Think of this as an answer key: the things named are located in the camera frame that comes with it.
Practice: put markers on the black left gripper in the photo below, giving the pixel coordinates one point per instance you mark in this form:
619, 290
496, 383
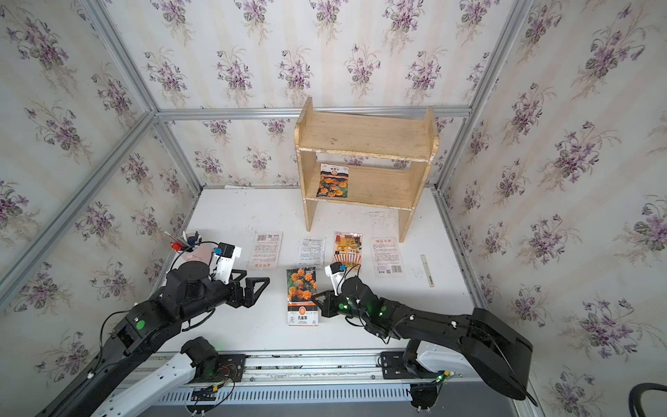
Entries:
249, 299

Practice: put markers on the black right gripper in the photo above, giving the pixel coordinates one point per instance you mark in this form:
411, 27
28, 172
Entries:
327, 307

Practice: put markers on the orange marigold seed bag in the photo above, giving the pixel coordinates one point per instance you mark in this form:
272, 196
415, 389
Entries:
301, 288

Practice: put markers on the white barcode seed bag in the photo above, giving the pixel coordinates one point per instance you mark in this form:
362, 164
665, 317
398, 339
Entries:
265, 251

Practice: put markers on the small white seed bag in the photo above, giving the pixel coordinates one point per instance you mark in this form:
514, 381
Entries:
311, 252

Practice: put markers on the pink storefront seed bag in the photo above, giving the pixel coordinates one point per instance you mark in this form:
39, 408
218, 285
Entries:
348, 248

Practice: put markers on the white printed seed bag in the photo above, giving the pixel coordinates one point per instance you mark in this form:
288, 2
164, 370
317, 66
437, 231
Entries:
387, 261

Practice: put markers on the dark marigold seed bag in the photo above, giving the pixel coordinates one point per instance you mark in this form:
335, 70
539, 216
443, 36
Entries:
333, 181

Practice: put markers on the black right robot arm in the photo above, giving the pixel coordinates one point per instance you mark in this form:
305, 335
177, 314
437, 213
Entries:
499, 355

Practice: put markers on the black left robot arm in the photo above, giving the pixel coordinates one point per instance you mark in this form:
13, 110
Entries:
189, 292

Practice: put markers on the wooden two-tier shelf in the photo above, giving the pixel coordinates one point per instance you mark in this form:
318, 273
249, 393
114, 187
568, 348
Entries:
415, 141

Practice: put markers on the pink pen cup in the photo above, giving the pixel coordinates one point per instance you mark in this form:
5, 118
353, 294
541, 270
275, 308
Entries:
190, 246

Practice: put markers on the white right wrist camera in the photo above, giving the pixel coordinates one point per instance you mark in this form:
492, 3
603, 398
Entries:
336, 272

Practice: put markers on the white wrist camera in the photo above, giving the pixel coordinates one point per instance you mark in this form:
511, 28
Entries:
336, 272
225, 255

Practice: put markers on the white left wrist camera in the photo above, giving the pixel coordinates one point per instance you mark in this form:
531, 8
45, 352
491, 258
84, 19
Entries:
225, 255

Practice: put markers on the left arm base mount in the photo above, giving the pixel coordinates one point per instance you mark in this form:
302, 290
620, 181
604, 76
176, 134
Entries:
211, 366

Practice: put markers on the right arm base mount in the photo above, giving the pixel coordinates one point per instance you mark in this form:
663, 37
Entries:
404, 365

